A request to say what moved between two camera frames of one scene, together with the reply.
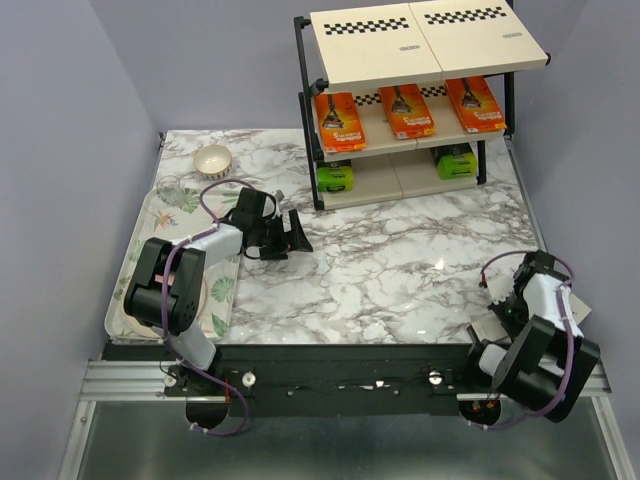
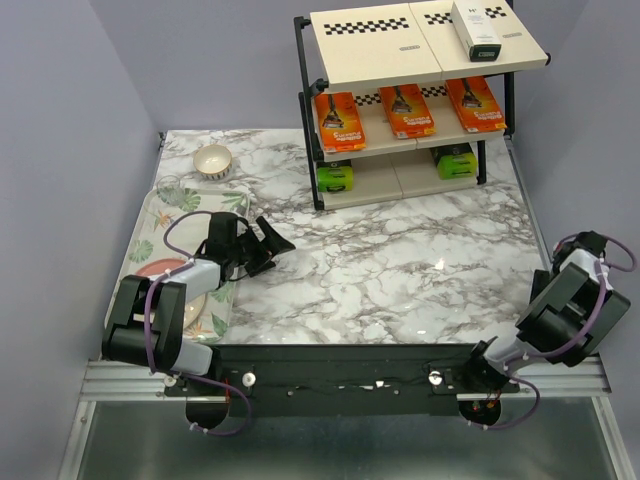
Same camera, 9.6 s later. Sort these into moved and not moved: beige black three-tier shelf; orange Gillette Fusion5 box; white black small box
Moved: white black small box
Not moved: orange Gillette Fusion5 box; beige black three-tier shelf
